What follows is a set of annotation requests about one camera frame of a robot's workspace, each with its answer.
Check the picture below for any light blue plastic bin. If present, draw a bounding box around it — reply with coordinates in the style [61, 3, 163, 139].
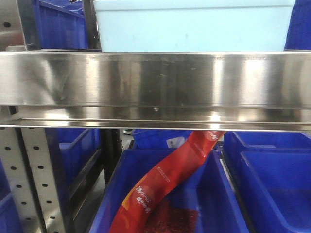
[94, 0, 295, 52]

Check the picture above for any right shelf steel beam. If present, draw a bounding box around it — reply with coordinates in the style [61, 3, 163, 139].
[0, 51, 311, 132]

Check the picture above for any blue bin left shelf front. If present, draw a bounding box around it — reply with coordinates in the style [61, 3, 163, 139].
[0, 163, 23, 233]

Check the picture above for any tilted blue bin behind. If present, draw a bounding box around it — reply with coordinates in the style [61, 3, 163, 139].
[132, 129, 192, 149]

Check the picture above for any blue bin right rear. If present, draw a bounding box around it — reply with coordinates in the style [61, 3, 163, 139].
[223, 131, 311, 162]

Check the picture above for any blue bin with red bag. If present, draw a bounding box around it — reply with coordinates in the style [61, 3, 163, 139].
[90, 149, 249, 233]

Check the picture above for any red snack bag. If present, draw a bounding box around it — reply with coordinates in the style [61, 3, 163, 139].
[109, 131, 224, 233]

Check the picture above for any blue bin right front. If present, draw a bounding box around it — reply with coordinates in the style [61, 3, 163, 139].
[238, 151, 311, 233]

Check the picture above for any perforated steel upright post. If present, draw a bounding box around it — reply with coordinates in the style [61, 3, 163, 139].
[0, 127, 74, 233]

